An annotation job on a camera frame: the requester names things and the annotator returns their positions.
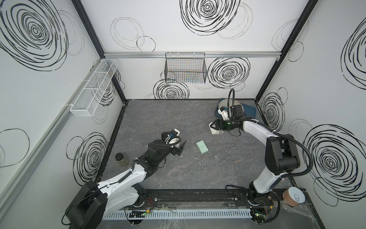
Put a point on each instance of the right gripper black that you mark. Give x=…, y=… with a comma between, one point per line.
x=218, y=123

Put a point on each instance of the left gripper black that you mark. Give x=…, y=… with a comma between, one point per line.
x=175, y=151

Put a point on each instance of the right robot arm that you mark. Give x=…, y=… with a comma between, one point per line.
x=281, y=155

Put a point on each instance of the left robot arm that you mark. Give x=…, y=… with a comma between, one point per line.
x=95, y=201

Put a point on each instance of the mint green jewelry box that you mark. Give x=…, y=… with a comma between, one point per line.
x=202, y=147

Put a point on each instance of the grey round pan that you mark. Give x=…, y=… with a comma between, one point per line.
x=238, y=106

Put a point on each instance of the teal tray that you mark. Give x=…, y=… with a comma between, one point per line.
x=249, y=110

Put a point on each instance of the brown tape roll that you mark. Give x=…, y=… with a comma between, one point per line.
x=293, y=196

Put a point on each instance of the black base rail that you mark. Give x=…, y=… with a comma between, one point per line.
x=232, y=197

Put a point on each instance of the black wire basket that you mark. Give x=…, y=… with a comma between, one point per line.
x=185, y=67

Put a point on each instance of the white slotted cable duct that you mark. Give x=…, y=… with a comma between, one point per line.
x=182, y=214

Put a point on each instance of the white wire shelf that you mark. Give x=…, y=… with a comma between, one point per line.
x=95, y=88

